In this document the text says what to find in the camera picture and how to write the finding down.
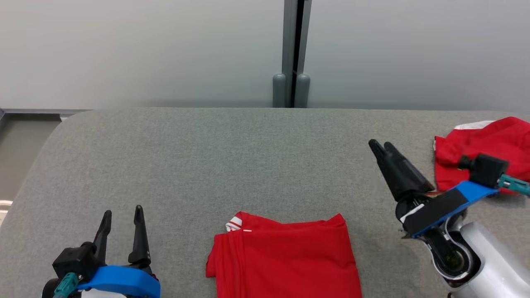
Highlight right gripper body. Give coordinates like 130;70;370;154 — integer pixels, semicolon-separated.
395;190;474;287

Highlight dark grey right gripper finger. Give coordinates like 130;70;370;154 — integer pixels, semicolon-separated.
368;139;411;203
384;142;436;197

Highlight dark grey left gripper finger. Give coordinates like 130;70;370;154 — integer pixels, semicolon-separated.
127;205;152;268
92;210;113;264

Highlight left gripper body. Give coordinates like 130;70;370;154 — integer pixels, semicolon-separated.
41;278;63;298

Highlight red shorts with white panels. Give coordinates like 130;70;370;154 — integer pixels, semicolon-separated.
434;117;530;195

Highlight red and white jersey shirt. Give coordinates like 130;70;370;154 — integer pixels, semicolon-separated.
206;211;363;298

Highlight white striped floor object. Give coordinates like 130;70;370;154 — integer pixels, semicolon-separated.
0;200;14;226

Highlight grey partition foot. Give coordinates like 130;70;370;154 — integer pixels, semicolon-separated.
295;74;311;108
272;74;287;108

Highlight grey partition base rail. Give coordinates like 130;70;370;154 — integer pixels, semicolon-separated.
0;108;91;121

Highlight grey partition post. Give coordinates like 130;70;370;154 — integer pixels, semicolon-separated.
282;0;312;108

